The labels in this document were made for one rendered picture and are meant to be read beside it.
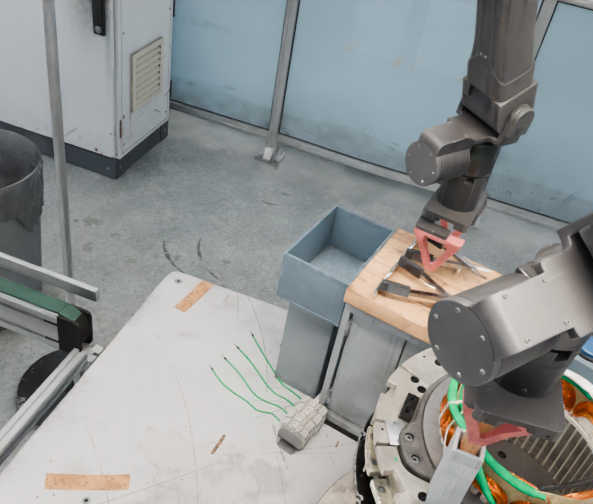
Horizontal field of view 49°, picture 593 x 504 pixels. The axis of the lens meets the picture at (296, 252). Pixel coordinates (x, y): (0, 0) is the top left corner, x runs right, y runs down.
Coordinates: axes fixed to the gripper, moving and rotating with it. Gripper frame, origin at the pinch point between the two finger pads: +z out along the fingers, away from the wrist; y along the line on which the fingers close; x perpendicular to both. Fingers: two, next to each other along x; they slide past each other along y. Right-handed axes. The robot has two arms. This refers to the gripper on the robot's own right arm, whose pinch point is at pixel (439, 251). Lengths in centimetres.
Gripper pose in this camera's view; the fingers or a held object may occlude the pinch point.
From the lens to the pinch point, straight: 99.2
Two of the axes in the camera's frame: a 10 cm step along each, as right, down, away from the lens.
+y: -4.8, 4.9, -7.2
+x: 8.7, 4.0, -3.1
